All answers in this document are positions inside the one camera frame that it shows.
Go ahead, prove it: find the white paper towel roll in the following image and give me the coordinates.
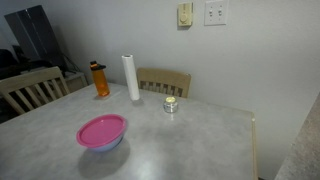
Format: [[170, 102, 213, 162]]
[[121, 54, 141, 102]]

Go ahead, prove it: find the grey speckled countertop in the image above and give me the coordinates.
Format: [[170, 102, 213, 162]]
[[273, 93, 320, 180]]

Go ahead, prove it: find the pink round plastic lid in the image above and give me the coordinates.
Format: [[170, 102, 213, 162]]
[[76, 113, 128, 149]]

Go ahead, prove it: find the beige wall thermostat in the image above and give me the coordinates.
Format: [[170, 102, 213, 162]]
[[177, 2, 194, 27]]

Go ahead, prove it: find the wooden chair slatted backrest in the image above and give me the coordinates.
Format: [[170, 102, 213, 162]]
[[0, 66, 71, 116]]

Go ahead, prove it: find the orange water bottle black cap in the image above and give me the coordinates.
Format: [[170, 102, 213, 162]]
[[89, 60, 111, 98]]

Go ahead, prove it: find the wooden chair curved backrest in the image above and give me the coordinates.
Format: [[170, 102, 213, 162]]
[[136, 67, 192, 99]]

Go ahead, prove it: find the white double light switch plate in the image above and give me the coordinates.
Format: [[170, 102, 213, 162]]
[[204, 0, 230, 27]]

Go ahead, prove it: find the beige side cabinet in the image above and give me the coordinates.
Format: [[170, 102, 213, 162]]
[[62, 70, 89, 94]]

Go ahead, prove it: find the black flat monitor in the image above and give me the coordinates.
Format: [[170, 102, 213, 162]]
[[3, 4, 66, 68]]

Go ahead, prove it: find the glass candle jar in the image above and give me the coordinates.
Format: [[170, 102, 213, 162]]
[[162, 96, 179, 114]]

